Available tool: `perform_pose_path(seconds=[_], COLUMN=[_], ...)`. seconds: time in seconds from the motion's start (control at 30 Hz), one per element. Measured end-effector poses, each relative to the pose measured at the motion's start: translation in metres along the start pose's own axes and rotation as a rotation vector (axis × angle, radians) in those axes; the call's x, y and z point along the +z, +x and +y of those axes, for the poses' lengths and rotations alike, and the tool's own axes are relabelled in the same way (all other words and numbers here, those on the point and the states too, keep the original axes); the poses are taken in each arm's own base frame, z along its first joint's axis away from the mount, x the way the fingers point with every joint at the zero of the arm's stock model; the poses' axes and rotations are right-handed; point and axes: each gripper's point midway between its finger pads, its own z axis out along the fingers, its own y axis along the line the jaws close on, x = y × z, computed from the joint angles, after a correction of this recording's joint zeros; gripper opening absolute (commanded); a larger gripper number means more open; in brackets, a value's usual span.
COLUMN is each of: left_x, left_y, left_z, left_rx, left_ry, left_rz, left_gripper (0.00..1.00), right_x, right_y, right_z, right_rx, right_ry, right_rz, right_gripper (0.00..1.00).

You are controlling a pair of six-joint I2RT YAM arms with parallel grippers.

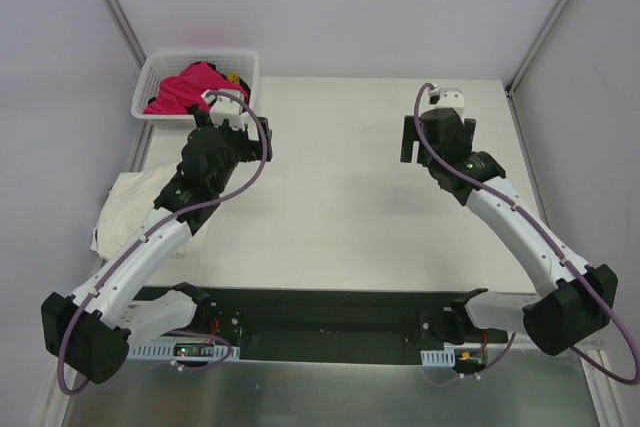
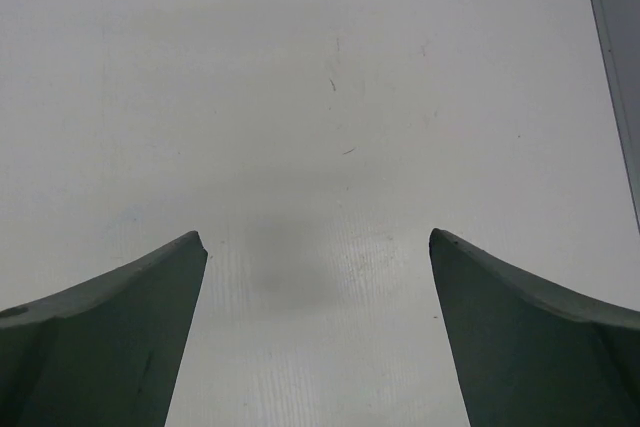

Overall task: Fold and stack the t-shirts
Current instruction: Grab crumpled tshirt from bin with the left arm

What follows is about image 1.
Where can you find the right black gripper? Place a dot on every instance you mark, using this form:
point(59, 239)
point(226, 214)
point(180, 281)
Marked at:
point(409, 139)

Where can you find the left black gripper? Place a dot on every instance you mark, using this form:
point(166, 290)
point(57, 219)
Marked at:
point(257, 142)

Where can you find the pink t shirt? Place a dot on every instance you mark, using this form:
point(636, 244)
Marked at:
point(177, 94)

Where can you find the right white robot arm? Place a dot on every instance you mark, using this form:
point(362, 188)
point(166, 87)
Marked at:
point(570, 295)

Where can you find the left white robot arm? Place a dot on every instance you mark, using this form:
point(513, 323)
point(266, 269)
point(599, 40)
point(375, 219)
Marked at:
point(93, 329)

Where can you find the black t shirt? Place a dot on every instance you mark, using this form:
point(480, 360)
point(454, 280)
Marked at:
point(230, 81)

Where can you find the white plastic laundry basket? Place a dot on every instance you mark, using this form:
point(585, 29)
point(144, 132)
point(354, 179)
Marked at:
point(164, 64)

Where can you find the white t shirt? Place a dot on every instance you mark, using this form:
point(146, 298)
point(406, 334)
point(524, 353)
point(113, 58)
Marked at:
point(128, 203)

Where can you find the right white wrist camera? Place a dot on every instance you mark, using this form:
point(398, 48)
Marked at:
point(451, 98)

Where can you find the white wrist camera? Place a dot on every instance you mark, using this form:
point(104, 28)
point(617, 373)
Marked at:
point(226, 109)
point(451, 98)

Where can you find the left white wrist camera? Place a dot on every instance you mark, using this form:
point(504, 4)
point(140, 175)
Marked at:
point(226, 109)

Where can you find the right aluminium frame post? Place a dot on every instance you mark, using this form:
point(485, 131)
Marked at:
point(542, 36)

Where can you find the aluminium frame post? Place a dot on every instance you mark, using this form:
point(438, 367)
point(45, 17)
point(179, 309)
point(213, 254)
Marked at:
point(125, 29)
point(542, 36)

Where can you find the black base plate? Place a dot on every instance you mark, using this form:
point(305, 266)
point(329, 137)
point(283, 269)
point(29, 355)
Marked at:
point(344, 327)

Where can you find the right white cable duct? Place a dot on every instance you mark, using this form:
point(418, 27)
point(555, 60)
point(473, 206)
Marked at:
point(445, 358)

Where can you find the white cable duct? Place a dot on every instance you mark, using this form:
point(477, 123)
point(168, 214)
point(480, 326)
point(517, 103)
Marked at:
point(167, 350)
point(445, 358)

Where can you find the left aluminium frame post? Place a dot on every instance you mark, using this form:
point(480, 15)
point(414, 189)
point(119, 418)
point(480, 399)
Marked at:
point(125, 29)

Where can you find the left white cable duct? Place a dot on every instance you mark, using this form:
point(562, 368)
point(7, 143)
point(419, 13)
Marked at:
point(167, 350)

